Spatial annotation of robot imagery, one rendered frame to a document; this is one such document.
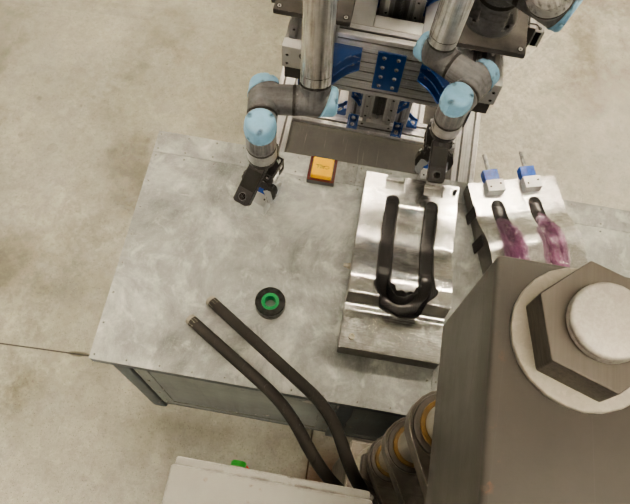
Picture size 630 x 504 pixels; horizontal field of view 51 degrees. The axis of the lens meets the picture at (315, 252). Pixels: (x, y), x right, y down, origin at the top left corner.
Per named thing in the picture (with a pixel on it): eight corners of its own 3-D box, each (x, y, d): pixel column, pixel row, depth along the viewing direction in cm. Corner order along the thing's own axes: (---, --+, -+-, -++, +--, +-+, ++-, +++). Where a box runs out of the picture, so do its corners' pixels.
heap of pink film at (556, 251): (489, 218, 183) (497, 205, 176) (550, 212, 185) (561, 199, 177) (511, 307, 173) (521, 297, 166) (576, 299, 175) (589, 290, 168)
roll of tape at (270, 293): (289, 313, 176) (290, 309, 173) (261, 324, 175) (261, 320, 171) (278, 287, 179) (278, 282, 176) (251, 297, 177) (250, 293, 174)
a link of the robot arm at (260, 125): (277, 104, 154) (276, 135, 151) (278, 130, 164) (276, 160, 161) (244, 102, 154) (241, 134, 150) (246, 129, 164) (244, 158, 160)
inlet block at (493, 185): (473, 160, 194) (478, 150, 189) (489, 159, 194) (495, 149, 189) (483, 200, 189) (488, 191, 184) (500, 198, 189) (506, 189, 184)
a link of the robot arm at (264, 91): (293, 91, 167) (292, 128, 163) (249, 89, 167) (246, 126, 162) (293, 71, 160) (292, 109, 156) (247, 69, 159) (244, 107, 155)
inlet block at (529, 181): (508, 157, 195) (514, 147, 190) (525, 155, 195) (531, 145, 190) (519, 196, 190) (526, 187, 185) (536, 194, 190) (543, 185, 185)
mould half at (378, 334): (363, 186, 192) (368, 162, 179) (451, 201, 191) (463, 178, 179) (336, 352, 173) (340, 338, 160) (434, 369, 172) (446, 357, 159)
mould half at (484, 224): (462, 192, 193) (472, 173, 182) (548, 184, 195) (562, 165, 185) (503, 360, 174) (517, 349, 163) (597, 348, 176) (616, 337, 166)
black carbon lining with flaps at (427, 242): (384, 197, 183) (389, 180, 174) (441, 206, 183) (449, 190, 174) (366, 315, 170) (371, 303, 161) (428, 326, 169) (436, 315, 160)
